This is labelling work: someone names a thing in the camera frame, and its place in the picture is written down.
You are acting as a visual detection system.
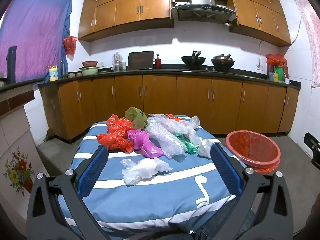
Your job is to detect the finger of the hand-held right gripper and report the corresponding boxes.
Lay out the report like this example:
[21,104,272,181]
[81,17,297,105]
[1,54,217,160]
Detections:
[304,132,320,153]

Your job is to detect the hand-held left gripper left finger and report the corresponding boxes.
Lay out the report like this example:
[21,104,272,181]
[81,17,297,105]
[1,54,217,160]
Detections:
[26,145,110,240]

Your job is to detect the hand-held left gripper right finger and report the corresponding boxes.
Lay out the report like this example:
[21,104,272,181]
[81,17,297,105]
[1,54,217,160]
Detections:
[211,142,294,240]

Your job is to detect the clear plastic bag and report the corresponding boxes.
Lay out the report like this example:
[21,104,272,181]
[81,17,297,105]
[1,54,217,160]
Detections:
[187,116,202,128]
[189,129,213,158]

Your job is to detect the wastebasket with red liner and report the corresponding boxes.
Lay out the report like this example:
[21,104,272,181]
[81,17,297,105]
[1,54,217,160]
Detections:
[225,130,282,175]

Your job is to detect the white translucent plastic bag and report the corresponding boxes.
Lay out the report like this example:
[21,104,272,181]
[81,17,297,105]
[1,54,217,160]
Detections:
[120,157,173,186]

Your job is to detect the magenta plastic bag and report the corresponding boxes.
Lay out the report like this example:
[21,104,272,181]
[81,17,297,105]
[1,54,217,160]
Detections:
[127,129,164,159]

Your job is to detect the clear plastic bags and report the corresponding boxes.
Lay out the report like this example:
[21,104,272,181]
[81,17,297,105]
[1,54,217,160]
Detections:
[145,124,188,159]

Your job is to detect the olive green plastic bag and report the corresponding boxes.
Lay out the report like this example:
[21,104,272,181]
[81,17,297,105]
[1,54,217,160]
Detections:
[124,107,148,131]

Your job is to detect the blue white striped cloth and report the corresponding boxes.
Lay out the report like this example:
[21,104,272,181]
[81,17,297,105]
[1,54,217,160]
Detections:
[56,115,247,234]

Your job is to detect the flower patterned tile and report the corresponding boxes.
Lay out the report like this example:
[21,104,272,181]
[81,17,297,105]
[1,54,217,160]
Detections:
[2,146,35,197]

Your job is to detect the green box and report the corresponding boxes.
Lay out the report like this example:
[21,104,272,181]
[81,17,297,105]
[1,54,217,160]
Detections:
[274,66,284,82]

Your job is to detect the red shopping bag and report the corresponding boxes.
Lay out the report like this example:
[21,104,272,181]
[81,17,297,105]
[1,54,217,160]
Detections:
[265,54,287,68]

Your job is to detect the wooden base cabinets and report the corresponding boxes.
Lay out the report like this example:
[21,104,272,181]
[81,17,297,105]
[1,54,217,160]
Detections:
[40,74,300,142]

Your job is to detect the pink floral curtain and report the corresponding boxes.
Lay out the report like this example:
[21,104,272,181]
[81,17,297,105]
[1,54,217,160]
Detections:
[294,0,320,88]

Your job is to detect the black gas stove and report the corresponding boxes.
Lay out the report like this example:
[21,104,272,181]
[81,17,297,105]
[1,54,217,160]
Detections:
[180,67,240,74]

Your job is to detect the yellow detergent bottle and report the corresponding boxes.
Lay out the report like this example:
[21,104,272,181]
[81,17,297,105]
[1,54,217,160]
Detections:
[49,65,59,81]

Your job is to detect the black wok with lid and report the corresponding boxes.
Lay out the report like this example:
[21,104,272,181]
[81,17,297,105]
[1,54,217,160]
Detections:
[211,53,235,72]

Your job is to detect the clear bag with jars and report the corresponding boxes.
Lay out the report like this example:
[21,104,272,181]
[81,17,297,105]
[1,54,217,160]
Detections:
[111,52,125,72]

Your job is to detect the black kitchen countertop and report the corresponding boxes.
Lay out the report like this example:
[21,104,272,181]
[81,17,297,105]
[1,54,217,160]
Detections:
[0,67,301,94]

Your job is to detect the dark wooden cutting board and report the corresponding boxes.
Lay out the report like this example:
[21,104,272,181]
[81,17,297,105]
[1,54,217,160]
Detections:
[127,51,154,70]

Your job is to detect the blue purple cloth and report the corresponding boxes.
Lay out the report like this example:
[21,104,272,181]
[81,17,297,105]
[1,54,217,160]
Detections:
[0,0,73,84]

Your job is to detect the white power cable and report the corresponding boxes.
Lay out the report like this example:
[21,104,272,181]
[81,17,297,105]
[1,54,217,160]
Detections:
[258,40,266,67]
[290,21,302,45]

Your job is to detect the wooden wall cabinets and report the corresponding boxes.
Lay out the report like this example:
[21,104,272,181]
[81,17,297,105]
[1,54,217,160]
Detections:
[78,0,292,47]

